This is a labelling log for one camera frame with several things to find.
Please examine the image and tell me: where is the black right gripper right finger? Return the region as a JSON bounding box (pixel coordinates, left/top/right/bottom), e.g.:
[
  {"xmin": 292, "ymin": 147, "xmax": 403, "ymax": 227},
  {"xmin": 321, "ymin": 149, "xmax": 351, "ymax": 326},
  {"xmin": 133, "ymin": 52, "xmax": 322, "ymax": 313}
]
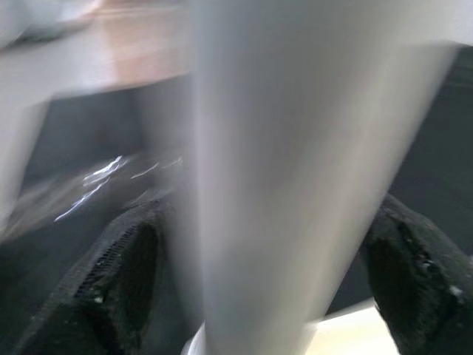
[{"xmin": 360, "ymin": 194, "xmax": 473, "ymax": 355}]

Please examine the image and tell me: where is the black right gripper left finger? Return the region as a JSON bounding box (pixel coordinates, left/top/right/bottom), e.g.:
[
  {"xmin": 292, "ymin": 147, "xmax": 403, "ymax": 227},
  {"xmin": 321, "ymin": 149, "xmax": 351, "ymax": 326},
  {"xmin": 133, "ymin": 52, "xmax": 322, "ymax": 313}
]
[{"xmin": 16, "ymin": 199, "xmax": 174, "ymax": 355}]

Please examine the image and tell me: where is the white plastic table leg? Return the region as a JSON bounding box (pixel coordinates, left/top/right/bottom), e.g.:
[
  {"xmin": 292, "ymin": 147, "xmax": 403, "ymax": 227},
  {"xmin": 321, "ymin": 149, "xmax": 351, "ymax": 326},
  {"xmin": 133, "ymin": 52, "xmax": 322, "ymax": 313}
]
[{"xmin": 173, "ymin": 0, "xmax": 457, "ymax": 355}]

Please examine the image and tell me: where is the clear plastic tape patch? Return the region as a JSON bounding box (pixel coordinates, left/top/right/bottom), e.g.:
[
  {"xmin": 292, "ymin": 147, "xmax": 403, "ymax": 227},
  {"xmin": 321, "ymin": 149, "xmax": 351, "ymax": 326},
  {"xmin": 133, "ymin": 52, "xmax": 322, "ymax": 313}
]
[{"xmin": 7, "ymin": 153, "xmax": 186, "ymax": 237}]

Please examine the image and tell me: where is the black table cloth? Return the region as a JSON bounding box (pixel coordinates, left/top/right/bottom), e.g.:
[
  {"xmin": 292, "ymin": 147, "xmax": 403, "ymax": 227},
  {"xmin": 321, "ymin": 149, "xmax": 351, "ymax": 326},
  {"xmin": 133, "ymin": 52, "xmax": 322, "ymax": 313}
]
[{"xmin": 0, "ymin": 44, "xmax": 473, "ymax": 355}]

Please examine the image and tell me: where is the beige cloth covered table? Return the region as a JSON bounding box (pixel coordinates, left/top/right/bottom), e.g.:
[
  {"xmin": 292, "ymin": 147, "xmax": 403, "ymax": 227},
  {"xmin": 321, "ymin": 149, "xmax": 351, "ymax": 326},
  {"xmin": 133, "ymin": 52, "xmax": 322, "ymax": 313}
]
[{"xmin": 84, "ymin": 5, "xmax": 193, "ymax": 92}]

